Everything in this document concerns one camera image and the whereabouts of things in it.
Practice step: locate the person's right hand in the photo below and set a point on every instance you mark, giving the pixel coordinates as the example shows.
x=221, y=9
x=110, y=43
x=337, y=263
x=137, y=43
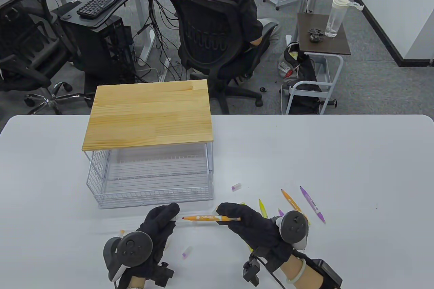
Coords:
x=254, y=228

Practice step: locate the person's left hand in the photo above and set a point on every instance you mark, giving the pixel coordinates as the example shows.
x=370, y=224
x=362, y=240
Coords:
x=159, y=224

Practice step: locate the purple double-ended highlighter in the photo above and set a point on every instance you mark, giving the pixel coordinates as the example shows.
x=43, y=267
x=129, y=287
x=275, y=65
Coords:
x=280, y=212
x=312, y=204

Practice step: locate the purple highlighter cap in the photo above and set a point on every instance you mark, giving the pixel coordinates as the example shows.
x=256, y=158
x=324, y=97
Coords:
x=194, y=225
x=187, y=251
x=236, y=186

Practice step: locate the orange double-ended highlighter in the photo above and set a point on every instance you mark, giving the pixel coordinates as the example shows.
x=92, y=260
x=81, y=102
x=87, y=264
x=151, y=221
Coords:
x=203, y=218
x=291, y=201

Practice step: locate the person's left forearm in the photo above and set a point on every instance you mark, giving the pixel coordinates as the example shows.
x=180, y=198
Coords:
x=137, y=284

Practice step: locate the white bangle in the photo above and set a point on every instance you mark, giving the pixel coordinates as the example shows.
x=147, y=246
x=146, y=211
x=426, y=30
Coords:
x=302, y=270

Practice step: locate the black bag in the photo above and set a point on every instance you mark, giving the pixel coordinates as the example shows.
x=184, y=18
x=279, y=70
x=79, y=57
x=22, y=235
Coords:
x=305, y=72

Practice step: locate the black computer tower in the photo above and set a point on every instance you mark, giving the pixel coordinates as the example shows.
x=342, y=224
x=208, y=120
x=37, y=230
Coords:
x=101, y=52

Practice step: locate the black mesh office chair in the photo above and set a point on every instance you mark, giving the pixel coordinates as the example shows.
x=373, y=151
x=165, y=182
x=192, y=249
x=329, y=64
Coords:
x=23, y=31
x=203, y=38

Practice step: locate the brown-topped white side table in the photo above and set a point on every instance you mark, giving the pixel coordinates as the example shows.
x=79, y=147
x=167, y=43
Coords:
x=335, y=45

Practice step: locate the small black object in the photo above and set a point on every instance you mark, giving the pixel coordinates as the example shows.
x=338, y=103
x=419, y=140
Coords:
x=316, y=35

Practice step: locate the clear water bottle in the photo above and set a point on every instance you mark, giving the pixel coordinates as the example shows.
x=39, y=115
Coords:
x=334, y=18

